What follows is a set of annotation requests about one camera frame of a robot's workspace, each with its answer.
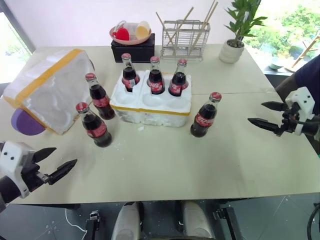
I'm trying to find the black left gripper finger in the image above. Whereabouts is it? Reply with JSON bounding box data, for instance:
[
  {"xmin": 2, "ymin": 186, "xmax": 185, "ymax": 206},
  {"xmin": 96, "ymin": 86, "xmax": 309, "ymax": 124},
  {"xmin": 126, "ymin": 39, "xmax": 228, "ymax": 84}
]
[
  {"xmin": 47, "ymin": 158, "xmax": 78, "ymax": 186},
  {"xmin": 33, "ymin": 147, "xmax": 57, "ymax": 164}
]

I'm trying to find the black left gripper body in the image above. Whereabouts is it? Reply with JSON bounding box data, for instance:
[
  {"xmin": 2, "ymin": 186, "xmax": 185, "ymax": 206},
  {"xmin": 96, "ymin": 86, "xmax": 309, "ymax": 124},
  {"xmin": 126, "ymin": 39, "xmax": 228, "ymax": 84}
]
[{"xmin": 19, "ymin": 152, "xmax": 51, "ymax": 193}]

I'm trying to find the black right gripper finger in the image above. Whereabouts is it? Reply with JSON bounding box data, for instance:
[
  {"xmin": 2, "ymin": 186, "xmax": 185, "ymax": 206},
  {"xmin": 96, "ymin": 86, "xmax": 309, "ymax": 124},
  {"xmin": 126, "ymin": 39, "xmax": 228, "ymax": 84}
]
[
  {"xmin": 260, "ymin": 100, "xmax": 290, "ymax": 113},
  {"xmin": 247, "ymin": 117, "xmax": 282, "ymax": 136}
]

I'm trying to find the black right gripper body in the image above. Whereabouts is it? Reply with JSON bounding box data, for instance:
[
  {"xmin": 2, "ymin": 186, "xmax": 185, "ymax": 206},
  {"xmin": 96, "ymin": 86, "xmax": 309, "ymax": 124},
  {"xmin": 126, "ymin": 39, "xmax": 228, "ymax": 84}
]
[{"xmin": 275, "ymin": 102, "xmax": 301, "ymax": 137}]

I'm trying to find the glass cola bottle red cap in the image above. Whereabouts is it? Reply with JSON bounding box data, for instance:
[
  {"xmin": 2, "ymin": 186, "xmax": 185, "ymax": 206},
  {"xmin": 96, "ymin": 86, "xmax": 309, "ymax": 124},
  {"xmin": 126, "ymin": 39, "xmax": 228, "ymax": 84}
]
[
  {"xmin": 190, "ymin": 91, "xmax": 223, "ymax": 139},
  {"xmin": 146, "ymin": 55, "xmax": 166, "ymax": 96},
  {"xmin": 167, "ymin": 58, "xmax": 190, "ymax": 98},
  {"xmin": 75, "ymin": 102, "xmax": 114, "ymax": 149},
  {"xmin": 120, "ymin": 52, "xmax": 141, "ymax": 94},
  {"xmin": 84, "ymin": 72, "xmax": 117, "ymax": 121}
]

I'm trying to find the white foam lid yellow tape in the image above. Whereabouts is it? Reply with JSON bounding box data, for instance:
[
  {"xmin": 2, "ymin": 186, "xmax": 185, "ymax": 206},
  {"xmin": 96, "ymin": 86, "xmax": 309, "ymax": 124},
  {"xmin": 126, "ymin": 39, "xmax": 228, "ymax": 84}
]
[{"xmin": 2, "ymin": 48, "xmax": 95, "ymax": 136}]

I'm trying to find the white foam bottle tray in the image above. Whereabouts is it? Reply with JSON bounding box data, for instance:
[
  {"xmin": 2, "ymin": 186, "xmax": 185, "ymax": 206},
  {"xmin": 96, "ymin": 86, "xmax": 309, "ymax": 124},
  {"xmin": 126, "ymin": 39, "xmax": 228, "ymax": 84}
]
[{"xmin": 109, "ymin": 69, "xmax": 192, "ymax": 129}]

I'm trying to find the black rectangular box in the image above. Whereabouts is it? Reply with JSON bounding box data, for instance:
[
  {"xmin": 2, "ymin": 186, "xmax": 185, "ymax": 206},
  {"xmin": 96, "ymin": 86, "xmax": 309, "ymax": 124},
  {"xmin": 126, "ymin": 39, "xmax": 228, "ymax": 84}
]
[{"xmin": 110, "ymin": 32, "xmax": 157, "ymax": 64}]

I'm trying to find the pale green bowl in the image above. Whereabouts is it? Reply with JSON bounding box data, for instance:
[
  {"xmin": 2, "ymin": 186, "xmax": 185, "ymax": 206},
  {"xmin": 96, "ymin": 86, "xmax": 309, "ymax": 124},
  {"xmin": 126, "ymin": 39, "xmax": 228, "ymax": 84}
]
[{"xmin": 269, "ymin": 60, "xmax": 284, "ymax": 71}]

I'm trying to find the person in dark shirt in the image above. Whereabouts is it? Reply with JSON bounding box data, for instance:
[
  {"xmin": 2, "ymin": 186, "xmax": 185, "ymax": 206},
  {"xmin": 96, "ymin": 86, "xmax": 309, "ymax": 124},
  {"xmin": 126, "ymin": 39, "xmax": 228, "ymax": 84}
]
[{"xmin": 274, "ymin": 53, "xmax": 320, "ymax": 116}]

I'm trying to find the white ribbed plant pot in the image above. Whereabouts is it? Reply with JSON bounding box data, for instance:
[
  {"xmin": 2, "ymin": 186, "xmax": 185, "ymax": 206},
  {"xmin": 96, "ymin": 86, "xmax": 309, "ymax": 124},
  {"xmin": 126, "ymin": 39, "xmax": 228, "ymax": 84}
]
[{"xmin": 218, "ymin": 38, "xmax": 246, "ymax": 65}]

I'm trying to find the grey rounded shape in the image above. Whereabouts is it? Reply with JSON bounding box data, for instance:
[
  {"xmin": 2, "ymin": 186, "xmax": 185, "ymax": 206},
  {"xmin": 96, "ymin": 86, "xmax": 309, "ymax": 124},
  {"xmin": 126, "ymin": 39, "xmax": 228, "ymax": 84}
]
[
  {"xmin": 180, "ymin": 199, "xmax": 216, "ymax": 240},
  {"xmin": 110, "ymin": 200, "xmax": 141, "ymax": 240}
]

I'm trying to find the green leafy plant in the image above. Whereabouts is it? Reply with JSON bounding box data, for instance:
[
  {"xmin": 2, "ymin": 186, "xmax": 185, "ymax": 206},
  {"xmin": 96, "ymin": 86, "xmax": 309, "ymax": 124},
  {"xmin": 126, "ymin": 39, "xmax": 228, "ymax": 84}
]
[{"xmin": 222, "ymin": 0, "xmax": 269, "ymax": 48}]

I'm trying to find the wooden chopstick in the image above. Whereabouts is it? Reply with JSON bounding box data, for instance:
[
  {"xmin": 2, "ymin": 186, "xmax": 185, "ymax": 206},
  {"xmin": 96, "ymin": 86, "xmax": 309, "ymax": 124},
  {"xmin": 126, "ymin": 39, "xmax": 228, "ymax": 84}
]
[
  {"xmin": 187, "ymin": 0, "xmax": 217, "ymax": 58},
  {"xmin": 192, "ymin": 1, "xmax": 220, "ymax": 49},
  {"xmin": 165, "ymin": 6, "xmax": 195, "ymax": 48},
  {"xmin": 155, "ymin": 11, "xmax": 175, "ymax": 44}
]

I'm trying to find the pink round plate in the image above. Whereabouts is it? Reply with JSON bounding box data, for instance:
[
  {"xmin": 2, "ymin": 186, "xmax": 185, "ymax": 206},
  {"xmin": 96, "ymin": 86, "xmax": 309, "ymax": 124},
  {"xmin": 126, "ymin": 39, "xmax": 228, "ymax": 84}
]
[{"xmin": 108, "ymin": 24, "xmax": 153, "ymax": 46}]

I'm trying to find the red toy fruit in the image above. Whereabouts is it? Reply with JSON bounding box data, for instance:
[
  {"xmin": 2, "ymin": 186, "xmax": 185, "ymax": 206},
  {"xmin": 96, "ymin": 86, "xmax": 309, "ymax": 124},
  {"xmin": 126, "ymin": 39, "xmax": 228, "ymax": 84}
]
[{"xmin": 113, "ymin": 27, "xmax": 131, "ymax": 42}]

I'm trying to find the clear plastic cup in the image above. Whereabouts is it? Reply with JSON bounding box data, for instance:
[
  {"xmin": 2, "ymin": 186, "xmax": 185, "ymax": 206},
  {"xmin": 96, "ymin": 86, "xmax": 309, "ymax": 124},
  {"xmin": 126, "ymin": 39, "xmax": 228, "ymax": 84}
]
[{"xmin": 117, "ymin": 20, "xmax": 141, "ymax": 41}]

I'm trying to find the yellow plastic cup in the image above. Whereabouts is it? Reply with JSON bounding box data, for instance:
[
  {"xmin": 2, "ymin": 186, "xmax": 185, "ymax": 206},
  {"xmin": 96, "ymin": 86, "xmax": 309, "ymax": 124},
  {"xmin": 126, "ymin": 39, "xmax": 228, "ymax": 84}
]
[{"xmin": 135, "ymin": 20, "xmax": 152, "ymax": 39}]

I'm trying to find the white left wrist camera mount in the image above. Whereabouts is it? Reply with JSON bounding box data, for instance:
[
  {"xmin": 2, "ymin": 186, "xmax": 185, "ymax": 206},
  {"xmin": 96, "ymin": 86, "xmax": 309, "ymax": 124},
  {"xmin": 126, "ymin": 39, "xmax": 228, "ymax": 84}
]
[{"xmin": 0, "ymin": 140, "xmax": 36, "ymax": 199}]

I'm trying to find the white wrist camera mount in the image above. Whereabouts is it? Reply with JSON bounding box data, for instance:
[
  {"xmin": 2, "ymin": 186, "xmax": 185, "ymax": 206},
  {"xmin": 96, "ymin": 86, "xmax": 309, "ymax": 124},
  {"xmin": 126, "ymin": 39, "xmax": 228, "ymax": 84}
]
[
  {"xmin": 284, "ymin": 87, "xmax": 316, "ymax": 136},
  {"xmin": 0, "ymin": 140, "xmax": 36, "ymax": 199}
]

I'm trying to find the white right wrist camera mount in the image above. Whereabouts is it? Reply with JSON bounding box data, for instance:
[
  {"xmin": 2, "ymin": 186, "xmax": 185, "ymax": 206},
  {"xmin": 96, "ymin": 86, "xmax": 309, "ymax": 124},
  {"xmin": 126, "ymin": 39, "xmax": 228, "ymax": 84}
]
[{"xmin": 284, "ymin": 87, "xmax": 316, "ymax": 136}]

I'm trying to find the white floor cable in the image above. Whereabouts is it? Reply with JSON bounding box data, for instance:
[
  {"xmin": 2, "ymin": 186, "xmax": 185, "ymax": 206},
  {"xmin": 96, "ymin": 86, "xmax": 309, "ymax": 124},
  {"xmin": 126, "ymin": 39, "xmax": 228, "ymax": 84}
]
[{"xmin": 64, "ymin": 208, "xmax": 89, "ymax": 236}]

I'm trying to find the wooden frame outside window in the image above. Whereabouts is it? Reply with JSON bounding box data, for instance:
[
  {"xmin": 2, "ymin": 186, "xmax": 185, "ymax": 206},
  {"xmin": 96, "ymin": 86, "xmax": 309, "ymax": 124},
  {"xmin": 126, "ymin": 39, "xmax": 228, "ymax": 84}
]
[{"xmin": 290, "ymin": 35, "xmax": 320, "ymax": 72}]

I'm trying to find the black table leg bracket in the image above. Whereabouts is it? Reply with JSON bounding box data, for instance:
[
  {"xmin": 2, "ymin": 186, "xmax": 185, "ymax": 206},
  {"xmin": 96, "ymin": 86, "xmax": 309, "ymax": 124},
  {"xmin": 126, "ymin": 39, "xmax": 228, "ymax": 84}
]
[
  {"xmin": 84, "ymin": 210, "xmax": 103, "ymax": 240},
  {"xmin": 211, "ymin": 206, "xmax": 238, "ymax": 240}
]

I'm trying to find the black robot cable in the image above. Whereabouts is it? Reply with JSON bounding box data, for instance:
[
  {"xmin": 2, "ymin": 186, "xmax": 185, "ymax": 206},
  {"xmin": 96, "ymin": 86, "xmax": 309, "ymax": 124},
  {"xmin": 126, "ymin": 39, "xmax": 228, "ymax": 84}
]
[{"xmin": 308, "ymin": 201, "xmax": 320, "ymax": 240}]

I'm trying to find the metal wire rack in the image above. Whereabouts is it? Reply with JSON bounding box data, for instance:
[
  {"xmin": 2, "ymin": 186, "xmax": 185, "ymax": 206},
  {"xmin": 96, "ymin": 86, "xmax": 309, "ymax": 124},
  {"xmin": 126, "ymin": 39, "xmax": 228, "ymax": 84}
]
[{"xmin": 160, "ymin": 20, "xmax": 211, "ymax": 61}]

